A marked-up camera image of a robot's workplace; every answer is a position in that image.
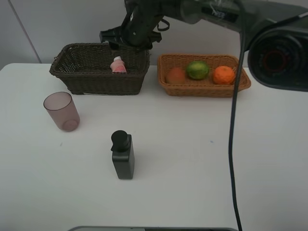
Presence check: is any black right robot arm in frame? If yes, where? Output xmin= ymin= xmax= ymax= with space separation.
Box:
xmin=100 ymin=0 xmax=308 ymax=92

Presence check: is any red orange peach fruit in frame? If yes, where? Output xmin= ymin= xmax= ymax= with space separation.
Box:
xmin=166 ymin=67 xmax=186 ymax=85

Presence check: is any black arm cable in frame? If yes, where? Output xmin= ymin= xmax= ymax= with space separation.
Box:
xmin=228 ymin=0 xmax=247 ymax=231

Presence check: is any black pump dispenser bottle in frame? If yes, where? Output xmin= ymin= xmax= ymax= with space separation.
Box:
xmin=111 ymin=130 xmax=135 ymax=180

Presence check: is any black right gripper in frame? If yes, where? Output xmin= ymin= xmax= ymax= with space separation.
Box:
xmin=100 ymin=4 xmax=161 ymax=52

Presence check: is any orange mandarin fruit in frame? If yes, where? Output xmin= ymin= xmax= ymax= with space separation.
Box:
xmin=213 ymin=65 xmax=235 ymax=85

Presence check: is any pink lotion bottle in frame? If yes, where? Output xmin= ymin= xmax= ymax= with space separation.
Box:
xmin=110 ymin=56 xmax=127 ymax=73

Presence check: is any translucent purple plastic cup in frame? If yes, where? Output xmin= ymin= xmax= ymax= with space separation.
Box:
xmin=43 ymin=91 xmax=80 ymax=132

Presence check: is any dark brown wicker basket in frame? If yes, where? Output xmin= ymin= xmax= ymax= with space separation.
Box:
xmin=50 ymin=43 xmax=150 ymax=95

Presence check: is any tan wicker basket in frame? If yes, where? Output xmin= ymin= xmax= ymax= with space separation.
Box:
xmin=157 ymin=53 xmax=239 ymax=98

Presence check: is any green round fruit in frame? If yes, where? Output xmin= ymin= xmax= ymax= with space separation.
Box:
xmin=186 ymin=61 xmax=210 ymax=80

